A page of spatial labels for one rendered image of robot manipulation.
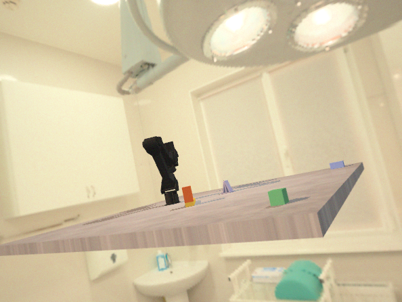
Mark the green cube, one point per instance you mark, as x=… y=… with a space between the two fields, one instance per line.
x=278 y=197

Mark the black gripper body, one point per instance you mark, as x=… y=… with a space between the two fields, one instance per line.
x=171 y=168

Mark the orange-yellow bar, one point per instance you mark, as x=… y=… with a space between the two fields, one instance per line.
x=188 y=197

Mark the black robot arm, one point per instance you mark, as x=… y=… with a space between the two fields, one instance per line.
x=164 y=154

